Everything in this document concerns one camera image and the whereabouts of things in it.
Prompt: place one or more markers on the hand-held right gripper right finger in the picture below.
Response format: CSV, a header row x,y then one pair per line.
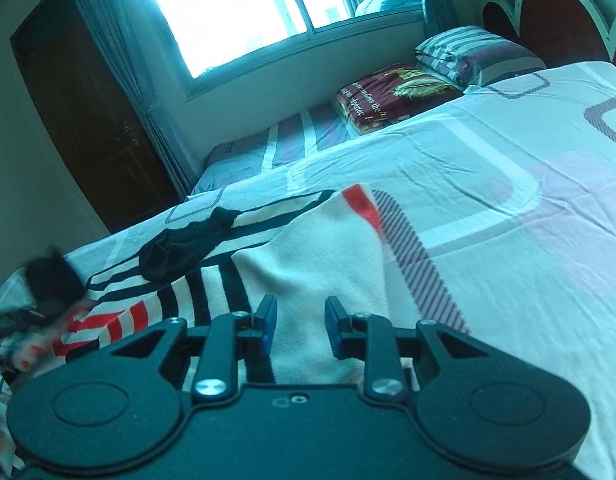
x,y
333,329

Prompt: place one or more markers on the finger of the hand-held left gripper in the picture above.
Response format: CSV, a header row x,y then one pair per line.
x,y
17,321

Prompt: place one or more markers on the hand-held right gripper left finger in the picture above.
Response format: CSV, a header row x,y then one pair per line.
x,y
269,327

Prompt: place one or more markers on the white red black striped sweater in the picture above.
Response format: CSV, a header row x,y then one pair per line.
x,y
308,280

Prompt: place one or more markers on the black garment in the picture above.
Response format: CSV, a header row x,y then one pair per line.
x,y
187,255

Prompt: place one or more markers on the purple striped bed sheet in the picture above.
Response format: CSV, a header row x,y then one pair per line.
x,y
288,140

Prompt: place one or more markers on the dark wooden door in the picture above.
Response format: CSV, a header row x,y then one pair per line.
x,y
77,110

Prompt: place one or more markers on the maroon folded blanket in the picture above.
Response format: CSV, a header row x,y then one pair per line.
x,y
388,100

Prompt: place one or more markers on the long grey curtain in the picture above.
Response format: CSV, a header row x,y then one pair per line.
x,y
117,60

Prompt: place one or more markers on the grey striped pillow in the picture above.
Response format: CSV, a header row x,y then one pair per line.
x,y
478,55

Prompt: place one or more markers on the window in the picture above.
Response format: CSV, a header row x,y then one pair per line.
x,y
227,10

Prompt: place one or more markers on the light quilt bundle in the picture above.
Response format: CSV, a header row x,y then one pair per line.
x,y
388,1

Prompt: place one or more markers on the short grey curtain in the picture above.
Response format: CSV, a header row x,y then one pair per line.
x,y
438,0

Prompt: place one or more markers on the red and white headboard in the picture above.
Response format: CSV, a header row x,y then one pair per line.
x,y
553,15

